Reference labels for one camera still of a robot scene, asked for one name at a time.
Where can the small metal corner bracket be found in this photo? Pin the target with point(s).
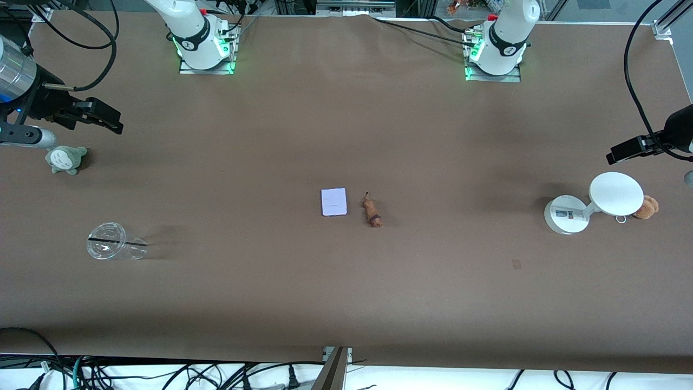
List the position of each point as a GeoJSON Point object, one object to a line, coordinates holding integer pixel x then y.
{"type": "Point", "coordinates": [42, 15]}

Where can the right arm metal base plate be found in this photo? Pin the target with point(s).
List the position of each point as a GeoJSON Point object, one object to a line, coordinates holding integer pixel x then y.
{"type": "Point", "coordinates": [208, 70]}

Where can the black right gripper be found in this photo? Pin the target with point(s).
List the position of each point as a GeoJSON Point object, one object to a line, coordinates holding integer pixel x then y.
{"type": "Point", "coordinates": [47, 103]}

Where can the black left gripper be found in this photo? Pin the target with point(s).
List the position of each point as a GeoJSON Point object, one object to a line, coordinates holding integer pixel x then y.
{"type": "Point", "coordinates": [679, 128]}

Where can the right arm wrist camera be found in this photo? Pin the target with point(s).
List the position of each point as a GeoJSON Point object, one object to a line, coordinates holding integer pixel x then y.
{"type": "Point", "coordinates": [46, 138]}

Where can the grey totoro plush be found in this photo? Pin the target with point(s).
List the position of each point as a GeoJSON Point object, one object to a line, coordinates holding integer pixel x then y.
{"type": "Point", "coordinates": [65, 160]}

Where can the brown lion statue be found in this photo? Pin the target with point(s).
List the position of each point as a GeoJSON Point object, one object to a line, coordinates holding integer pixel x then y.
{"type": "Point", "coordinates": [371, 211]}

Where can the aluminium corner frame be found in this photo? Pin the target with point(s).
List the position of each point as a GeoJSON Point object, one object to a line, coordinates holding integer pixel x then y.
{"type": "Point", "coordinates": [665, 28]}

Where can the brown table cover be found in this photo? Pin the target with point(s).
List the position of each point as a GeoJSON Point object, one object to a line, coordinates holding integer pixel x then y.
{"type": "Point", "coordinates": [346, 298]}

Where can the clear plastic cup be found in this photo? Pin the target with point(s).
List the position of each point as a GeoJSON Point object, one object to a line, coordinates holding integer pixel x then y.
{"type": "Point", "coordinates": [108, 246]}

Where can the brown teddy bear plush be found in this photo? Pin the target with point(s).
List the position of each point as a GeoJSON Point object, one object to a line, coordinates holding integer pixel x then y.
{"type": "Point", "coordinates": [647, 207]}

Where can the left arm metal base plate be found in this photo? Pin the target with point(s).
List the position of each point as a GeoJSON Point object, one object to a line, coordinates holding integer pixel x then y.
{"type": "Point", "coordinates": [492, 78]}

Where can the white square card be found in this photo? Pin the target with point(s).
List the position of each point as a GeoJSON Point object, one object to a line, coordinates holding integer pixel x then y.
{"type": "Point", "coordinates": [334, 202]}

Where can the black straw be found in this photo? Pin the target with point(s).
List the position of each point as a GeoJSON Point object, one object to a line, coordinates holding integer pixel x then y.
{"type": "Point", "coordinates": [116, 240]}

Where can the aluminium profile bar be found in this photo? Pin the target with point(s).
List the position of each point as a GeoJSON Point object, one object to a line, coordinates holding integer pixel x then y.
{"type": "Point", "coordinates": [331, 374]}

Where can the grey power strip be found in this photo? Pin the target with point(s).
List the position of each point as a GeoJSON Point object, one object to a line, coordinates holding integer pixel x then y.
{"type": "Point", "coordinates": [354, 6]}

